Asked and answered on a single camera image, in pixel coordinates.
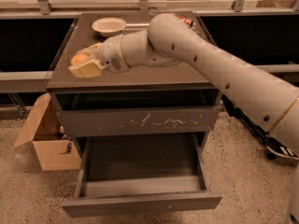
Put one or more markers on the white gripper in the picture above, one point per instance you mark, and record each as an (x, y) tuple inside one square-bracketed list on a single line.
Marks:
[(110, 56)]

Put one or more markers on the orange fruit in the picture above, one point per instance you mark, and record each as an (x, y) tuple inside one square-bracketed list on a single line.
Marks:
[(78, 58)]

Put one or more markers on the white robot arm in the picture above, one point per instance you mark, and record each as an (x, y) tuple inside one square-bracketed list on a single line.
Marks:
[(270, 102)]

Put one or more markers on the grey upper drawer front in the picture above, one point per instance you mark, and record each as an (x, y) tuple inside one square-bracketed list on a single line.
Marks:
[(109, 122)]

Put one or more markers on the dark grey drawer cabinet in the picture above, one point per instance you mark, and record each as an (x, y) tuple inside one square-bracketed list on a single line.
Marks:
[(140, 87)]

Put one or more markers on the open grey middle drawer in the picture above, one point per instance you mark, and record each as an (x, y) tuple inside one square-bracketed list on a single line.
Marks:
[(122, 175)]

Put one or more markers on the white bowl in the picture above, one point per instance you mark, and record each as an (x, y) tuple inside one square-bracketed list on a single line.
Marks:
[(108, 27)]

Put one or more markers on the cardboard box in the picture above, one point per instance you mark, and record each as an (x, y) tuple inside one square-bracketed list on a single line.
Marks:
[(43, 131)]

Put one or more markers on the red soda can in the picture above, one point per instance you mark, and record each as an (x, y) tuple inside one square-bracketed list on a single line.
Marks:
[(187, 21)]

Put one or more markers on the black metal stand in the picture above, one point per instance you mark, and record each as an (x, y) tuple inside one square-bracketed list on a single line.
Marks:
[(238, 114)]

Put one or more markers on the black white sneaker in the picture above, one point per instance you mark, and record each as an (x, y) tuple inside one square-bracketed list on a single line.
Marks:
[(280, 150)]

